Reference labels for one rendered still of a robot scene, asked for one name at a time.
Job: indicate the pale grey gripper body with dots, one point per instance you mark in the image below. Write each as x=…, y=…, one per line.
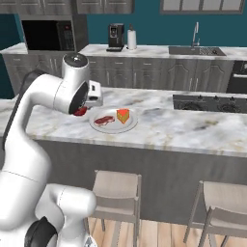
x=94, y=101

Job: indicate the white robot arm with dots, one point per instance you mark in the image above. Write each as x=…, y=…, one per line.
x=29, y=154

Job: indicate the red onion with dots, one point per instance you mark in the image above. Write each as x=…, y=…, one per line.
x=80, y=111

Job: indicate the red raw steak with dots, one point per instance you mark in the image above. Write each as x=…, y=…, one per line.
x=104, y=120

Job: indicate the orange cheese wedge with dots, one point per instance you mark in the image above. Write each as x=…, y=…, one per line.
x=123, y=115

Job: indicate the white round plate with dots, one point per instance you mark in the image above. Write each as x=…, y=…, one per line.
x=112, y=128

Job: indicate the grey base cupboard run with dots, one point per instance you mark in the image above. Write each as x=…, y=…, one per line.
x=151, y=74

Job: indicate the black coffee machine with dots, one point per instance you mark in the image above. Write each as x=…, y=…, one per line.
x=115, y=35

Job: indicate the white paper towel roll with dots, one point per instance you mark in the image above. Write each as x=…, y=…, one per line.
x=131, y=39

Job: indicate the black microwave oven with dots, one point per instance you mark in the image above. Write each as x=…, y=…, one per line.
x=45, y=35

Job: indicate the grey kitchen island base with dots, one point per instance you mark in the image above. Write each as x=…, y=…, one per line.
x=167, y=180

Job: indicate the grey sink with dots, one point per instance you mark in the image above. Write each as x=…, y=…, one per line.
x=196, y=50

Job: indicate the black hob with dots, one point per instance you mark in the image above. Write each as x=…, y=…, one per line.
x=209, y=103

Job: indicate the silver tap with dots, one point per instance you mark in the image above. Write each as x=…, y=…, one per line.
x=195, y=35

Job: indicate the beige stool with grey frame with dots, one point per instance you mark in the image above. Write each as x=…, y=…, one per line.
x=117, y=189
x=225, y=199

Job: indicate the grey wall cupboard run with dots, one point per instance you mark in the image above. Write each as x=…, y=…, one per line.
x=64, y=5

